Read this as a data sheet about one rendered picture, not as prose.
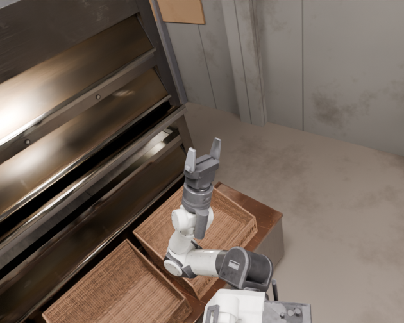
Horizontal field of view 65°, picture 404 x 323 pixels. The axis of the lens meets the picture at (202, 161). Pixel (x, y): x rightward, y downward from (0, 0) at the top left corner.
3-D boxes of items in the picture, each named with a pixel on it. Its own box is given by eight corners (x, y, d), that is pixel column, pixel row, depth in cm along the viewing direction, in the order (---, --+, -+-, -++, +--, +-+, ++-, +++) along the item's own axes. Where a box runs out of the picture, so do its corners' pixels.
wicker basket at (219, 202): (145, 256, 205) (129, 231, 186) (204, 198, 230) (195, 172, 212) (199, 302, 175) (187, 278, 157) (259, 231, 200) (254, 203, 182)
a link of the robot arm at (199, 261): (193, 256, 128) (237, 258, 113) (176, 282, 120) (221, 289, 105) (178, 235, 124) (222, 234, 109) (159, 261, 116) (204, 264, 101)
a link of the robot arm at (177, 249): (184, 216, 112) (172, 240, 126) (167, 237, 105) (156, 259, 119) (209, 233, 110) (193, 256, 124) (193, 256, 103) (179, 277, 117)
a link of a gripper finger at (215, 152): (212, 137, 92) (209, 156, 95) (221, 141, 90) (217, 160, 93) (215, 135, 93) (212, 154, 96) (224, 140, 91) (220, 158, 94)
